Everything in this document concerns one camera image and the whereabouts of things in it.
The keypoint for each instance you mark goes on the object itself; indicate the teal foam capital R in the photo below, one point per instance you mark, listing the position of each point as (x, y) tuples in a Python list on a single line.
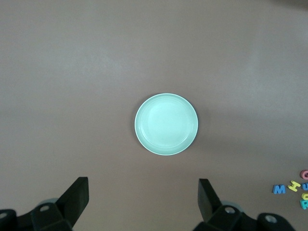
[(304, 204)]

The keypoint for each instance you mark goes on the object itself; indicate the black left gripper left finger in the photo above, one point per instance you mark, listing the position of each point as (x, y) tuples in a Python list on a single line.
[(72, 207)]

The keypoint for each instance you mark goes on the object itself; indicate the red foam capital G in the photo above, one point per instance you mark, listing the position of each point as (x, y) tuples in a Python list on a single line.
[(305, 175)]

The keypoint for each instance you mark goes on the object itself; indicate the yellow foam lowercase u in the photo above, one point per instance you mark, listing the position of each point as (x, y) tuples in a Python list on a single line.
[(305, 196)]

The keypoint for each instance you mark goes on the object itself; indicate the blue foam lowercase m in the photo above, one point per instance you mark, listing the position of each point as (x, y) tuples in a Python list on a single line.
[(305, 186)]

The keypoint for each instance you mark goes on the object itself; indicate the yellow foam capital H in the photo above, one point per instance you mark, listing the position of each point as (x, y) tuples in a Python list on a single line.
[(294, 185)]

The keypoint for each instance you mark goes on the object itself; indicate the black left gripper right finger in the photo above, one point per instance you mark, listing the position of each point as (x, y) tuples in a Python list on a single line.
[(211, 207)]

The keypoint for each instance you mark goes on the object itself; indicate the light green plate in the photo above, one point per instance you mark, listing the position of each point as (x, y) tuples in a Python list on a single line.
[(166, 124)]

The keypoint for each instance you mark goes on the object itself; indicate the blue foam capital M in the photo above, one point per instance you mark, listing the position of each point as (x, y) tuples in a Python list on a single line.
[(279, 189)]

